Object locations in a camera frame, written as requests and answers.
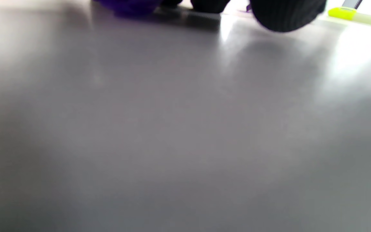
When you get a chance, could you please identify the person's left hand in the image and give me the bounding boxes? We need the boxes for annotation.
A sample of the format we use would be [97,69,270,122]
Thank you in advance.
[161,0,328,33]

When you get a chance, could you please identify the yellow highlighter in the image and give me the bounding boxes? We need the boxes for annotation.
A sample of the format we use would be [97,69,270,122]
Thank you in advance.
[328,6,371,30]

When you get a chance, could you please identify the purple highlighter cap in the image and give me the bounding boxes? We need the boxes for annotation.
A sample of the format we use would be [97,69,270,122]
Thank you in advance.
[91,0,163,16]

